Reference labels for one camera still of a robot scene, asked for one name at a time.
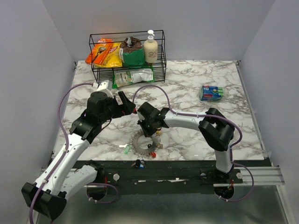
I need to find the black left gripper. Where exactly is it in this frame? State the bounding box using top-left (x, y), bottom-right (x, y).
top-left (99, 91), bottom-right (136, 124)

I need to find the green tagged key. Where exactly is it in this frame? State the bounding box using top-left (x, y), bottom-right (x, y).
top-left (119, 144), bottom-right (131, 154)

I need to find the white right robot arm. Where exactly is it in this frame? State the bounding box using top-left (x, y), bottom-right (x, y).
top-left (135, 102), bottom-right (235, 183)

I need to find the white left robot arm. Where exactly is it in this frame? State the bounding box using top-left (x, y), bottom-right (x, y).
top-left (21, 90), bottom-right (135, 223)

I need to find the green white snack bag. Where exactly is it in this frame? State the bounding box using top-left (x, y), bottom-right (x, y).
top-left (112, 69), bottom-right (155, 89)

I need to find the yellow snack bag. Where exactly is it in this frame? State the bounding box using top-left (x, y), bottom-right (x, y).
top-left (100, 42), bottom-right (122, 68)

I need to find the green brown paper bag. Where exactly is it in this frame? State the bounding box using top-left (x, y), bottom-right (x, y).
top-left (119, 36), bottom-right (145, 68)

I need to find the orange razor package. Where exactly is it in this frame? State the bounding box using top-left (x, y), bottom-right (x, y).
top-left (85, 38), bottom-right (113, 66)

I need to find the blue green sponge pack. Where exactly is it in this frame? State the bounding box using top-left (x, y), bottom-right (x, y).
top-left (199, 85), bottom-right (224, 101)

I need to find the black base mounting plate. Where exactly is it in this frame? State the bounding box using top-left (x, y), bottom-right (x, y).
top-left (70, 160), bottom-right (243, 195)

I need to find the cream pump soap bottle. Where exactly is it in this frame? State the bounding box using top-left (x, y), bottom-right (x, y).
top-left (144, 30), bottom-right (158, 63)

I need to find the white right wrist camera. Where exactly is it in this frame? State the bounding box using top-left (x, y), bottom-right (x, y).
top-left (133, 109), bottom-right (145, 122)

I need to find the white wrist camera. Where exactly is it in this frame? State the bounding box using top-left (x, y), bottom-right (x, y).
top-left (92, 80), bottom-right (113, 94)
top-left (133, 109), bottom-right (145, 122)

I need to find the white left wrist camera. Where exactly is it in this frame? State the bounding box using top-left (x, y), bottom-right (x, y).
top-left (92, 80), bottom-right (113, 94)

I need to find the black wire rack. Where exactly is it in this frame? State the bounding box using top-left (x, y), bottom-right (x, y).
top-left (89, 29), bottom-right (167, 83)

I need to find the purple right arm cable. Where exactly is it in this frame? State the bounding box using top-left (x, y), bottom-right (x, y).
top-left (132, 84), bottom-right (243, 164)

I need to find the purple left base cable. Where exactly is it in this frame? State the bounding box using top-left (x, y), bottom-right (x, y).
top-left (86, 182), bottom-right (119, 204)

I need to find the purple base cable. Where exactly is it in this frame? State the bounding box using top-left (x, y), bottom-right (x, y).
top-left (218, 162), bottom-right (255, 203)
top-left (86, 182), bottom-right (119, 204)

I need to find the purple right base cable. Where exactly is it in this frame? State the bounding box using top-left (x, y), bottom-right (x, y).
top-left (218, 162), bottom-right (255, 203)

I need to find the aluminium frame rail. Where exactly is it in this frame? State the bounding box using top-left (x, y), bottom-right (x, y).
top-left (210, 61), bottom-right (285, 187)

